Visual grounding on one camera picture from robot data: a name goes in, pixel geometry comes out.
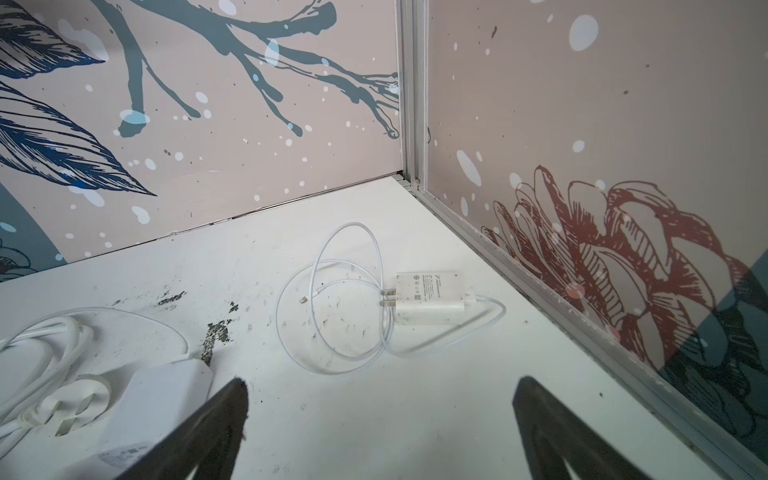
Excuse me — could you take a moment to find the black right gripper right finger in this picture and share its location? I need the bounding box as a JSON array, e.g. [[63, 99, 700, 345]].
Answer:
[[512, 376, 649, 480]]

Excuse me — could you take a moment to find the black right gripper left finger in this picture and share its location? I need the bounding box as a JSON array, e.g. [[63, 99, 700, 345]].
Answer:
[[119, 378, 249, 479]]

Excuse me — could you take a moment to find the purple power strip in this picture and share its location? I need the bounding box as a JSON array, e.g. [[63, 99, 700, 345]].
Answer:
[[96, 359, 213, 473]]

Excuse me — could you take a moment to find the white power strip cord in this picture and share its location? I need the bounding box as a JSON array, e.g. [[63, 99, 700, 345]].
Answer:
[[0, 307, 190, 460]]

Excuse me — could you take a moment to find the white charger adapter with cable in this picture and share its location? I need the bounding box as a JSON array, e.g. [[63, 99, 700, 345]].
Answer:
[[273, 222, 508, 377]]

